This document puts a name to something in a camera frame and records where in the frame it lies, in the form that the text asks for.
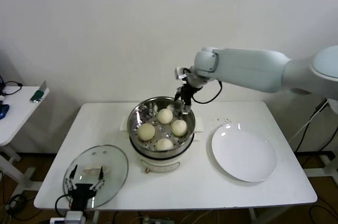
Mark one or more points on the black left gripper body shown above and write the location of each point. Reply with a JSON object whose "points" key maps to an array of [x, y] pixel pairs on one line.
{"points": [[82, 195]]}

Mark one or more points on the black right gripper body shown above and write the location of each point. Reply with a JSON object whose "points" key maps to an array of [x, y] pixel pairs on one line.
{"points": [[188, 93]]}

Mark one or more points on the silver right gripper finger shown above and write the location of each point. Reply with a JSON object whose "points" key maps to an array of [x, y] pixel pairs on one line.
{"points": [[178, 93], [186, 108]]}

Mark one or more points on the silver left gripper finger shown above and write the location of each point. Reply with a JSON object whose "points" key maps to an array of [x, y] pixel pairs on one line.
{"points": [[70, 183], [98, 181]]}

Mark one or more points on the white steamed baozi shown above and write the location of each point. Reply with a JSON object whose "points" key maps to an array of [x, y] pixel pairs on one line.
{"points": [[146, 132], [179, 127], [165, 115], [164, 144]]}

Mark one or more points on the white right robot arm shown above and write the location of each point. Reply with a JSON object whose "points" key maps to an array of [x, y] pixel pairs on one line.
{"points": [[251, 72]]}

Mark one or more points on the stainless steel steamer basket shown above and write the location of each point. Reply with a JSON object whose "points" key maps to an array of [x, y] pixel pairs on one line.
{"points": [[137, 118]]}

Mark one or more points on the scattered dark crumbs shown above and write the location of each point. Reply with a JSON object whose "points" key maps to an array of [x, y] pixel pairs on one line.
{"points": [[221, 121]]}

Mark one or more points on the white electric cooker base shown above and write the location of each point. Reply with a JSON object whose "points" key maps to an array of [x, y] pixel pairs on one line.
{"points": [[163, 163]]}

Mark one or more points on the white floor power strip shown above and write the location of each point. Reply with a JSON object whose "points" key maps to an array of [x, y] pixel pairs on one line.
{"points": [[13, 204]]}

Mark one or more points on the white round plate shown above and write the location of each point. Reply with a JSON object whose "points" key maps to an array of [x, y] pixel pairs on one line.
{"points": [[243, 152]]}

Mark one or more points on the gray power strip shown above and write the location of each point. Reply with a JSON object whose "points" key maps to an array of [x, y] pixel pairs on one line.
{"points": [[158, 220]]}

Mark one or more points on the white side table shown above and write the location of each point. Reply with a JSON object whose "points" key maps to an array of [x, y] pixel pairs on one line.
{"points": [[21, 107]]}

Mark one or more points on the blue handheld device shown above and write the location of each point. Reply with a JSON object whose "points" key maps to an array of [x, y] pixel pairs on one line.
{"points": [[4, 110]]}

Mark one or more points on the black plug adapter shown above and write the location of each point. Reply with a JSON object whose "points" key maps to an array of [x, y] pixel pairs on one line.
{"points": [[322, 105]]}

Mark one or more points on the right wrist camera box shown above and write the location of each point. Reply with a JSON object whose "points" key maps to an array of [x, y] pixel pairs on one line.
{"points": [[180, 73]]}

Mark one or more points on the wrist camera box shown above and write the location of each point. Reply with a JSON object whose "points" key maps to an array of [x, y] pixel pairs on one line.
{"points": [[74, 217], [180, 73]]}

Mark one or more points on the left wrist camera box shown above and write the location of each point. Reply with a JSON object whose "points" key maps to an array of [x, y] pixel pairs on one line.
{"points": [[74, 217]]}

